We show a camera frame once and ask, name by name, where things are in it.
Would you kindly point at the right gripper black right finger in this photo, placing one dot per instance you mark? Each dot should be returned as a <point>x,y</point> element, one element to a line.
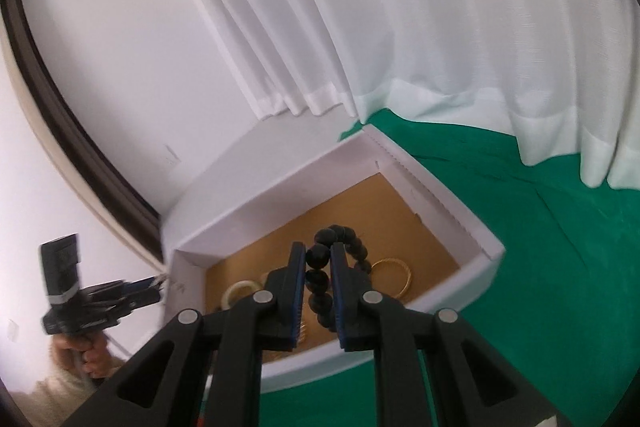
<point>431,369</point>

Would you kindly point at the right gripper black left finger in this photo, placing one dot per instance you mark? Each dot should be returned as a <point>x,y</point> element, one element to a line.
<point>204,370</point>

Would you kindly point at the white jade bangle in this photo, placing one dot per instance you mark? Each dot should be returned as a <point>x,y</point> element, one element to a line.
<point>237,291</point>

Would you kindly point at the gold ribbed bangle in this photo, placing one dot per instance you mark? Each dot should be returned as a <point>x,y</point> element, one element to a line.
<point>392,275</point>

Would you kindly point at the person's left hand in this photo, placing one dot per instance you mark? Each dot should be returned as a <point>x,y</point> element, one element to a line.
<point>87,355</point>

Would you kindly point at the green cloth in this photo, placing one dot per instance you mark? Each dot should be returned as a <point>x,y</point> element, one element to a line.
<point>564,305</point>

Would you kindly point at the white cardboard box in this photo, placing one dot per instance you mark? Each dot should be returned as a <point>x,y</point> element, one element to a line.
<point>239,219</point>

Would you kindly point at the white curtain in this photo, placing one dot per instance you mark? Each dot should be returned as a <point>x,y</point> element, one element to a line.
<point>561,76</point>

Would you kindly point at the dark door frame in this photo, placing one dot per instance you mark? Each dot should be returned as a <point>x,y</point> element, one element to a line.
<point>115,194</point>

